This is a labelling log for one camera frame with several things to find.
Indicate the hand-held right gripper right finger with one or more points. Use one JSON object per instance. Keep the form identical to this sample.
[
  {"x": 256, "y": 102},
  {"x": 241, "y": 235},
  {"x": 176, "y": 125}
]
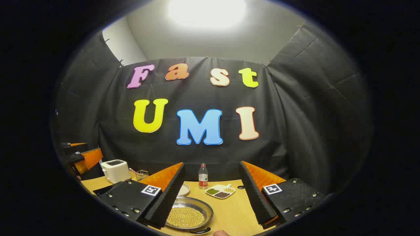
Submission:
[{"x": 254, "y": 193}]

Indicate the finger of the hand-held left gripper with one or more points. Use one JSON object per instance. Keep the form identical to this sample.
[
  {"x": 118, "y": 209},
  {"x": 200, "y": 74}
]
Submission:
[
  {"x": 93, "y": 157},
  {"x": 77, "y": 146}
]

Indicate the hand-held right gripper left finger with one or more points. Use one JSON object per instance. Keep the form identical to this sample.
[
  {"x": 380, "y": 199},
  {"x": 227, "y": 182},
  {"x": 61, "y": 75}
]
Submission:
[{"x": 170, "y": 193}]

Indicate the stainless steel pot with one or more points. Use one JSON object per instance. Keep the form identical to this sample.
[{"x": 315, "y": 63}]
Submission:
[{"x": 205, "y": 209}]

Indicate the round white plate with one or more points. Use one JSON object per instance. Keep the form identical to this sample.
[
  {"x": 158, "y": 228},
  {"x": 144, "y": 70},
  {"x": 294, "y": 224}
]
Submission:
[{"x": 184, "y": 190}]

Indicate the pile of pale yellow beans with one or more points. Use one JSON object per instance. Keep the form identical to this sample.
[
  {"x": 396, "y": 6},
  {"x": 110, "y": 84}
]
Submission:
[{"x": 229, "y": 189}]

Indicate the white toaster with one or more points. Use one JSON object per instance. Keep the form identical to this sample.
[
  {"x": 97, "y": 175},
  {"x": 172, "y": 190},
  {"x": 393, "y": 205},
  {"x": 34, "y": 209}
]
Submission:
[{"x": 115, "y": 170}]

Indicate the pile of soybeans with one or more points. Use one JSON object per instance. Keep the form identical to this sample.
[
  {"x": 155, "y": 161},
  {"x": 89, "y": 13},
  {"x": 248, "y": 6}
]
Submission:
[{"x": 187, "y": 217}]

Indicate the pile of dark red beans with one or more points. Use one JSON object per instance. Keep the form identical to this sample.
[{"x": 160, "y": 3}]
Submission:
[{"x": 222, "y": 194}]

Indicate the white divided dish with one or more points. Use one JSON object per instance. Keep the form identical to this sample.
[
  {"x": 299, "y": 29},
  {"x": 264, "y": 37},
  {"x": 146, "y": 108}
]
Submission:
[{"x": 219, "y": 190}]

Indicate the clear plastic water bottle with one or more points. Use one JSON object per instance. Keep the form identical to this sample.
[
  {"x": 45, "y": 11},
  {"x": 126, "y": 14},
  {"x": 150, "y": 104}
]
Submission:
[{"x": 203, "y": 177}]

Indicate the pile of green mung beans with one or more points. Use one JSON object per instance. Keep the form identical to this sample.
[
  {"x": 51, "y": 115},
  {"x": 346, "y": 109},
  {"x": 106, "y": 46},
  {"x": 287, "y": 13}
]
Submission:
[{"x": 212, "y": 191}]

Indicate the pink stick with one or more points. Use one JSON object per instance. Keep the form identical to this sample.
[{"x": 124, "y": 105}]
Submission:
[{"x": 134, "y": 171}]

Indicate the black backdrop cloth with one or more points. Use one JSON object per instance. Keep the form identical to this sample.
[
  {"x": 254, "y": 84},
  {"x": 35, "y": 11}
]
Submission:
[{"x": 295, "y": 114}]

